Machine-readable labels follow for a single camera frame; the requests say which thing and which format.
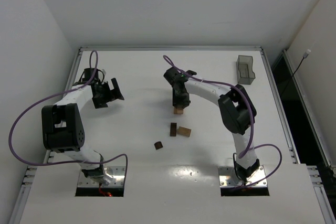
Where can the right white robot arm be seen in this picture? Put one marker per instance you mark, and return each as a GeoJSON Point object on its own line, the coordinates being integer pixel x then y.
{"type": "Point", "coordinates": [237, 112]}

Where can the small dark wood block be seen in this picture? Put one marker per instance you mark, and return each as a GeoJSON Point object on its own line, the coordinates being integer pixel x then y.
{"type": "Point", "coordinates": [158, 145]}

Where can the medium brown wood block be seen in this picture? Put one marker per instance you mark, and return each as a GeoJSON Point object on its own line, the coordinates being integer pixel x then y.
{"type": "Point", "coordinates": [184, 131]}

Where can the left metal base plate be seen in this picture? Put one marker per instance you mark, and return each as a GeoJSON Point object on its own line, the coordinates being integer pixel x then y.
{"type": "Point", "coordinates": [106, 176]}

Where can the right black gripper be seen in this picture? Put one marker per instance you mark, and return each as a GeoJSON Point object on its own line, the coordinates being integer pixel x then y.
{"type": "Point", "coordinates": [181, 100]}

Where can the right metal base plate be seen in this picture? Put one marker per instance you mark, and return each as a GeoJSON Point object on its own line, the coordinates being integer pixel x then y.
{"type": "Point", "coordinates": [228, 178]}

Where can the dark transparent plastic bin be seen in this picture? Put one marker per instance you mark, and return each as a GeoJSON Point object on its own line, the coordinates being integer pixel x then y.
{"type": "Point", "coordinates": [244, 68]}

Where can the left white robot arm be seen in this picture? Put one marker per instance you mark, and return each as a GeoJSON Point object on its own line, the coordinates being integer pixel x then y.
{"type": "Point", "coordinates": [63, 131]}

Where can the dark arch wood block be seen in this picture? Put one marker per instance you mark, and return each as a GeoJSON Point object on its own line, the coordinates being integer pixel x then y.
{"type": "Point", "coordinates": [173, 129]}

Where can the metal base plate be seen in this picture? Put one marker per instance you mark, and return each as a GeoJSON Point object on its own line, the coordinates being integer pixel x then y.
{"type": "Point", "coordinates": [228, 178]}
{"type": "Point", "coordinates": [106, 176]}

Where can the black wall cable white plug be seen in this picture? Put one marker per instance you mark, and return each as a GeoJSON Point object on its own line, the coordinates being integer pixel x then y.
{"type": "Point", "coordinates": [304, 56]}

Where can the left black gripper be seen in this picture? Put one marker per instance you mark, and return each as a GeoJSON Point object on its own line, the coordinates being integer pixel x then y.
{"type": "Point", "coordinates": [105, 94]}

